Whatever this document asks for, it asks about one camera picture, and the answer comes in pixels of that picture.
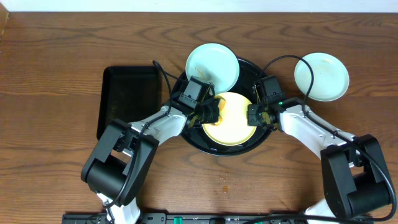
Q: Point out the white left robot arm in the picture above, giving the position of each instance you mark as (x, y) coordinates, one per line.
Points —
(116, 169)

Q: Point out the light green plate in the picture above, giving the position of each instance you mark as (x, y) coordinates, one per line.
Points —
(214, 63)
(331, 77)

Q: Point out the yellow sponge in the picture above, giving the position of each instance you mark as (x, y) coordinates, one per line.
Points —
(221, 105)

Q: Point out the yellow plate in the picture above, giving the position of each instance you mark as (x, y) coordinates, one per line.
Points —
(234, 128)

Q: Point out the black rectangular tray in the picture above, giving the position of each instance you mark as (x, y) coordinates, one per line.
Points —
(129, 93)

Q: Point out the round black tray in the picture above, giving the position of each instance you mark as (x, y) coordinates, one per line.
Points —
(196, 137)

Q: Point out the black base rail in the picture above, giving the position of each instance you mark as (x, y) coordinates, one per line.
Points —
(160, 218)

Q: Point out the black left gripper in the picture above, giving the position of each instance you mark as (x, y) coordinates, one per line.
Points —
(210, 111)

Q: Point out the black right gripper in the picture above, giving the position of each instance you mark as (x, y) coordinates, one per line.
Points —
(254, 116)

